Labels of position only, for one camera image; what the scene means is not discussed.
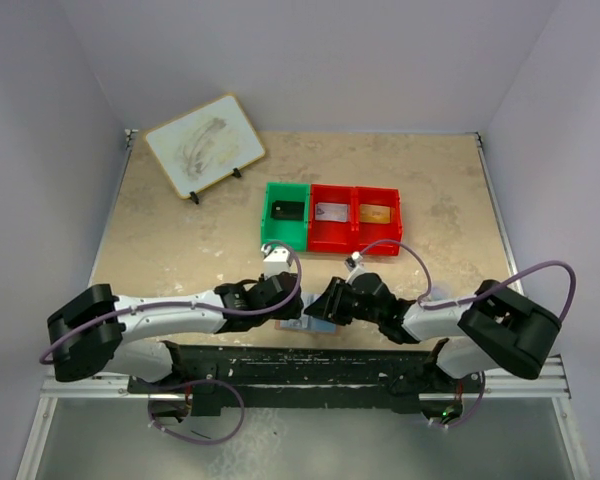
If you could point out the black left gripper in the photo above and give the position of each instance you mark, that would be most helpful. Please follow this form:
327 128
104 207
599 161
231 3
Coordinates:
290 313

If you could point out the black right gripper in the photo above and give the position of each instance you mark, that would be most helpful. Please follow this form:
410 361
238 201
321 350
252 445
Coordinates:
328 305

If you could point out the brown leather card holder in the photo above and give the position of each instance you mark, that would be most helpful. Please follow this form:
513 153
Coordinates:
307 324

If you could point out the black card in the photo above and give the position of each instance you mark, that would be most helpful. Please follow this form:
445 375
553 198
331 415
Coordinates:
284 210

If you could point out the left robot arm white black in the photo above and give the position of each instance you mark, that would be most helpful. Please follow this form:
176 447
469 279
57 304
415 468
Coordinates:
99 331

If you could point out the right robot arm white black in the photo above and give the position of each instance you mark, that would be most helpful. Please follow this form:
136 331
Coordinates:
503 330

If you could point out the gold card in bin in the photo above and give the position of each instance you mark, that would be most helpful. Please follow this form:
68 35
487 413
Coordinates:
375 214

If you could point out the silver card in bin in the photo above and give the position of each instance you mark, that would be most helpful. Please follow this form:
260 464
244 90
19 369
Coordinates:
332 212

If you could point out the small clear plastic cup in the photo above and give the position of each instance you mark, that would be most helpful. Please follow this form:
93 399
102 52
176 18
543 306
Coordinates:
438 292

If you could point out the red bin middle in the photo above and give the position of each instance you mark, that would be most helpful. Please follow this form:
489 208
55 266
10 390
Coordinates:
330 237

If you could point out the red bin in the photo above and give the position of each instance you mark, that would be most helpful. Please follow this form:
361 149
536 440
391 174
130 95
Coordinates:
330 237
370 233

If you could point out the green plastic bin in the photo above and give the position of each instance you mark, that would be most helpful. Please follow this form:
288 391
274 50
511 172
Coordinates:
293 233

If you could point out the red bin right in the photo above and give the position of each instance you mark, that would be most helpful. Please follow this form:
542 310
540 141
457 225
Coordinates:
370 233

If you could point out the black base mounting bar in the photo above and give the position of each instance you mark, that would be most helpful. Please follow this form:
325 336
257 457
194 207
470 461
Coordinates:
413 383

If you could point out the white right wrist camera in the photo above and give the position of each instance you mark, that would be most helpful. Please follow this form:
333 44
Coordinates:
353 261

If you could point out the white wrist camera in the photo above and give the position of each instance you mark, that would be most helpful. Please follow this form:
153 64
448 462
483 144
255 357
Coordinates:
353 261
276 260

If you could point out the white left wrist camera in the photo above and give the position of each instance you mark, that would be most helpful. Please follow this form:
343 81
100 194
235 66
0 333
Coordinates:
276 260

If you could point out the aluminium corner rail right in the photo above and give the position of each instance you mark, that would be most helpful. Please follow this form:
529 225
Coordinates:
504 238

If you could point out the white board wooden frame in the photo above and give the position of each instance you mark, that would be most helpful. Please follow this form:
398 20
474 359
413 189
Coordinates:
201 147

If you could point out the aluminium front frame rail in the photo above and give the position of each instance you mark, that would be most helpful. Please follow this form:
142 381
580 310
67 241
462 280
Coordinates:
551 384

